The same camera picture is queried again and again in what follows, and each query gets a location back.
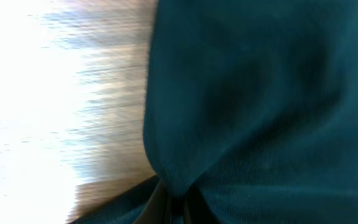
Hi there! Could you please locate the black polo shirt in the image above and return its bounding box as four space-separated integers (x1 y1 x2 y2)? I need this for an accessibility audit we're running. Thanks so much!
78 0 358 223

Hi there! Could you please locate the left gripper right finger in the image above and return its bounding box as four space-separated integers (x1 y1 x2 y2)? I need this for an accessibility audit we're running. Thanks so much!
183 186 219 224

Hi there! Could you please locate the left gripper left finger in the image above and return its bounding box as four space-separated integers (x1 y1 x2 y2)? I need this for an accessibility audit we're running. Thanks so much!
132 181 172 224

